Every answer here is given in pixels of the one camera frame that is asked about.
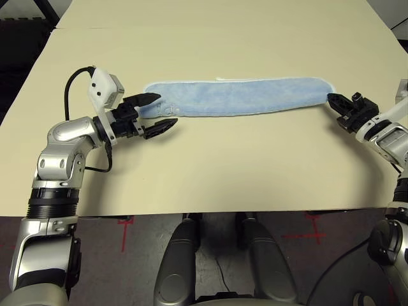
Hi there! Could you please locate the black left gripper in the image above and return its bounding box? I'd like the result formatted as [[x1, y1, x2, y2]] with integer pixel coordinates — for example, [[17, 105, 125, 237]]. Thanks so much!
[[110, 92, 179, 140]]

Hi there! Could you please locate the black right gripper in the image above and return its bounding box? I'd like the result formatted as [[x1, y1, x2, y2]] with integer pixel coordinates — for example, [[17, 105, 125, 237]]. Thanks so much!
[[328, 91, 382, 134]]

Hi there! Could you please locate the grey robot right leg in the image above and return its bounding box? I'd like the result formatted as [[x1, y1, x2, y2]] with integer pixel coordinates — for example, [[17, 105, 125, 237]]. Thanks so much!
[[235, 212, 297, 303]]

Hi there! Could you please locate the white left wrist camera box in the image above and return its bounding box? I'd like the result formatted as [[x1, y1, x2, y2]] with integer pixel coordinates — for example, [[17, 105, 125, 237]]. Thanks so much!
[[87, 66, 126, 146]]

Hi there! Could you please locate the black left wrist camera cable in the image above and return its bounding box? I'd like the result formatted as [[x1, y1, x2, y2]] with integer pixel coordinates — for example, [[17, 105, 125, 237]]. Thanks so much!
[[63, 66, 113, 173]]

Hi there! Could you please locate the light blue terry towel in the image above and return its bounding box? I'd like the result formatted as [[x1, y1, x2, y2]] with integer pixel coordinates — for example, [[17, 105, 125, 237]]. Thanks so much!
[[137, 75, 336, 118]]

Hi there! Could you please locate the black foam floor mat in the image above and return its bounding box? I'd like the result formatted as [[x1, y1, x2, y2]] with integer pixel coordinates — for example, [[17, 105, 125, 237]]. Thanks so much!
[[397, 30, 408, 64], [0, 18, 57, 109]]

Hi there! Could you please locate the grey robot torso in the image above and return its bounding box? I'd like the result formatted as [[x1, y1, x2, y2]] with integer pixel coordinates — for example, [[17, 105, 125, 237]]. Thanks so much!
[[194, 291, 256, 306]]

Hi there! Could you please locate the black stand bar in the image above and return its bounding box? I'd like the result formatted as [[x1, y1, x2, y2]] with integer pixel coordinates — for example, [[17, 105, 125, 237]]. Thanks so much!
[[390, 15, 408, 31]]

